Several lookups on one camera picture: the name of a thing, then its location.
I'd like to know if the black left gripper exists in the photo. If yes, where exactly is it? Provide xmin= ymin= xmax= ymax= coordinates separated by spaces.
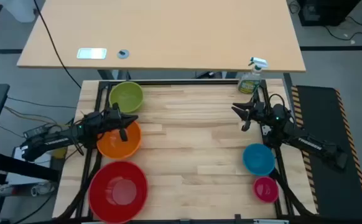
xmin=104 ymin=102 xmax=139 ymax=142

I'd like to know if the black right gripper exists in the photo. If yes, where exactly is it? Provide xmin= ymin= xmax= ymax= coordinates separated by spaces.
xmin=231 ymin=99 xmax=271 ymax=132

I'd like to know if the orange bowl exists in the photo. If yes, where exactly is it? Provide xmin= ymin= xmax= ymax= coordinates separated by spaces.
xmin=96 ymin=121 xmax=142 ymax=160

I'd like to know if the green bowl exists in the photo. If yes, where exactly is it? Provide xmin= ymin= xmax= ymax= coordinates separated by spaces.
xmin=108 ymin=81 xmax=144 ymax=113

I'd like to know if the blue bowl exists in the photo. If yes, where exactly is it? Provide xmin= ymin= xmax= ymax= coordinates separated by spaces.
xmin=242 ymin=143 xmax=276 ymax=177

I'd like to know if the large red bowl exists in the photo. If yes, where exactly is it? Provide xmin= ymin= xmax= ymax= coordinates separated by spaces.
xmin=88 ymin=161 xmax=149 ymax=224

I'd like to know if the clear spray bottle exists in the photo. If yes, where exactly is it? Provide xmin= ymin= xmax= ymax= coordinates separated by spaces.
xmin=237 ymin=57 xmax=269 ymax=95

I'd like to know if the yellow object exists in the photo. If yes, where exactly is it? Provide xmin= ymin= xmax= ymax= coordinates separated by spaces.
xmin=52 ymin=147 xmax=68 ymax=159

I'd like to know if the small pink bowl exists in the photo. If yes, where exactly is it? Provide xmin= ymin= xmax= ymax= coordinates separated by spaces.
xmin=253 ymin=176 xmax=280 ymax=203

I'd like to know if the black mat with hazard stripes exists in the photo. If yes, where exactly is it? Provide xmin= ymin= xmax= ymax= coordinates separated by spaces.
xmin=290 ymin=84 xmax=362 ymax=221

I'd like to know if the white box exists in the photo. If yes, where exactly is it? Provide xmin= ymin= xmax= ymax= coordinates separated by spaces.
xmin=11 ymin=145 xmax=53 ymax=166

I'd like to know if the black power adapter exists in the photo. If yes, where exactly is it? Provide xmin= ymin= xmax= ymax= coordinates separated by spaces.
xmin=23 ymin=123 xmax=57 ymax=139

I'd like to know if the light wood desk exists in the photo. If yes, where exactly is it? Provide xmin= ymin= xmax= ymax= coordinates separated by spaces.
xmin=16 ymin=0 xmax=307 ymax=81

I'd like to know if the white power strip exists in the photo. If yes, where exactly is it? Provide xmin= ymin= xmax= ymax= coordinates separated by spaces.
xmin=0 ymin=182 xmax=56 ymax=197

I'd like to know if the black support beam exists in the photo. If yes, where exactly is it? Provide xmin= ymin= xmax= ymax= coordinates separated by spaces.
xmin=0 ymin=150 xmax=60 ymax=183

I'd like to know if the black computer case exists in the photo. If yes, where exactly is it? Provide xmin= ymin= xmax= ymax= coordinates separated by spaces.
xmin=297 ymin=0 xmax=361 ymax=27

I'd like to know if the black aluminium table frame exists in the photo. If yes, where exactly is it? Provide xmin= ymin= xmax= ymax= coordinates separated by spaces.
xmin=75 ymin=79 xmax=318 ymax=224

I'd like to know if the grey round cable grommet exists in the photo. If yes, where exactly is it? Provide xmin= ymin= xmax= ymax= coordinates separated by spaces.
xmin=116 ymin=49 xmax=131 ymax=60

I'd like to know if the black cable sleeve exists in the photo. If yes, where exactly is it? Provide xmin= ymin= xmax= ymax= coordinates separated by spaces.
xmin=56 ymin=149 xmax=103 ymax=220
xmin=269 ymin=169 xmax=317 ymax=217

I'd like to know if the thin black floor cable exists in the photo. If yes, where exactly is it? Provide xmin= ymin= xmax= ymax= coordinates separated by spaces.
xmin=6 ymin=96 xmax=77 ymax=109

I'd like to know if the looped black floor cable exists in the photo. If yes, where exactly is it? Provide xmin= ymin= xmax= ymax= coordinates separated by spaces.
xmin=323 ymin=16 xmax=362 ymax=42

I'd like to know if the long black cable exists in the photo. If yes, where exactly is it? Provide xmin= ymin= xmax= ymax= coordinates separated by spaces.
xmin=32 ymin=0 xmax=82 ymax=89

